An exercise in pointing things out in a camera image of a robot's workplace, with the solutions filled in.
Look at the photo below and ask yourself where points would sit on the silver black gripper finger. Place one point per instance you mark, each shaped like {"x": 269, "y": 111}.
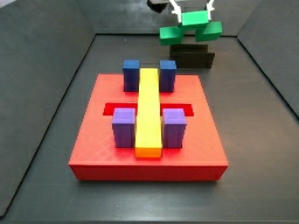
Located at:
{"x": 176, "y": 10}

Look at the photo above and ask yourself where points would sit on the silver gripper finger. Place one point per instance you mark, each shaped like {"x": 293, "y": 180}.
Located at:
{"x": 210, "y": 8}

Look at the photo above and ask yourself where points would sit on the green U-shaped block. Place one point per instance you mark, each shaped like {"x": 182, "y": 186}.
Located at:
{"x": 194, "y": 21}

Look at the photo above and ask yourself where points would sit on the red base board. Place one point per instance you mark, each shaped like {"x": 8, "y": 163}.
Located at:
{"x": 98, "y": 160}

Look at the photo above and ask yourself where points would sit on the yellow long bar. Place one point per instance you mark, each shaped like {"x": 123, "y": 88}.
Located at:
{"x": 148, "y": 142}

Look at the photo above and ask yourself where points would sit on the black fixture bracket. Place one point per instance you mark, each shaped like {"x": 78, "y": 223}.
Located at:
{"x": 191, "y": 56}

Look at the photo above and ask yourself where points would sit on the dark blue right post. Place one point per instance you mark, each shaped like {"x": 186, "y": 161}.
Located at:
{"x": 167, "y": 75}

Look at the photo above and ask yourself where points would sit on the dark blue post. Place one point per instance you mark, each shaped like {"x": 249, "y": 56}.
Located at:
{"x": 131, "y": 69}
{"x": 167, "y": 75}

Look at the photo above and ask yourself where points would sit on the dark blue left post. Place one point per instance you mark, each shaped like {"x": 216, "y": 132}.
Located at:
{"x": 131, "y": 69}

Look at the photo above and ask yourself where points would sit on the purple right post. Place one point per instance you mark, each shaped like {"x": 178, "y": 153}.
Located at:
{"x": 174, "y": 127}

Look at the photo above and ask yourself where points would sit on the purple post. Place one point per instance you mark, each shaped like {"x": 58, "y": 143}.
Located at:
{"x": 124, "y": 127}
{"x": 174, "y": 127}

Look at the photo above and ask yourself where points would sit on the purple left post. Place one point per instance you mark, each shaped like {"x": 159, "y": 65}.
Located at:
{"x": 124, "y": 127}

